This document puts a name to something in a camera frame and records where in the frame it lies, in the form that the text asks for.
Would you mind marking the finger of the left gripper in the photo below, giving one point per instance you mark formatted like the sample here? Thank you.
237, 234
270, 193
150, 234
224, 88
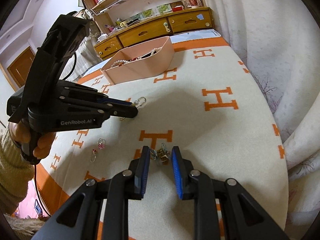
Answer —
119, 111
117, 101

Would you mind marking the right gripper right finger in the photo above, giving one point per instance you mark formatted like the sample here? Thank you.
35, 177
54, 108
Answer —
221, 206

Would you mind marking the white patterned curtain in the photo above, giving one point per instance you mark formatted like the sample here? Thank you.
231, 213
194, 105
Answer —
278, 40

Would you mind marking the pink blanket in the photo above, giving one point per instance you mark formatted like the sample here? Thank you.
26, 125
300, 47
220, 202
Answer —
33, 205

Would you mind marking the pink earring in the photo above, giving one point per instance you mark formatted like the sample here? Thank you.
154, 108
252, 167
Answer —
93, 155
101, 143

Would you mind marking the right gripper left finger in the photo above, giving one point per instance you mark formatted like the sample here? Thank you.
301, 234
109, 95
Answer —
79, 216

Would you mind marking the wooden door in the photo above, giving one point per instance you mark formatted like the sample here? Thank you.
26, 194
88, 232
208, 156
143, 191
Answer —
20, 67

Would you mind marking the wooden desk with drawers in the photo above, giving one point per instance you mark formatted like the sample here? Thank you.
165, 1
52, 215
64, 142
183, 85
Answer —
135, 21

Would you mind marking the orange H pattern blanket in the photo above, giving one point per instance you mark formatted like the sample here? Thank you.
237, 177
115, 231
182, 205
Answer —
207, 103

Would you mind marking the pink jewelry tray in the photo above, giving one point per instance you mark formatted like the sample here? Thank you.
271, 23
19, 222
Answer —
141, 61

